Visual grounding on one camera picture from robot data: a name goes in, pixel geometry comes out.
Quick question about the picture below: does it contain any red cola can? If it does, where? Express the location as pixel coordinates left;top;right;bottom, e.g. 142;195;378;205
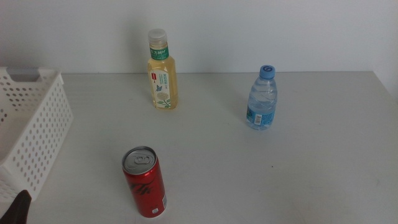
121;146;168;218

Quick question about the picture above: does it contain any yellow tea bottle green label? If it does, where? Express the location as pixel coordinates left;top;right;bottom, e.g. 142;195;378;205
147;28;180;110

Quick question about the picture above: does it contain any clear water bottle blue cap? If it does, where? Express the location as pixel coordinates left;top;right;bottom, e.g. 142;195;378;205
246;64;279;131

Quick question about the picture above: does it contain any white perforated plastic basket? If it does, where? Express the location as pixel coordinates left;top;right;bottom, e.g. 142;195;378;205
0;66;75;203

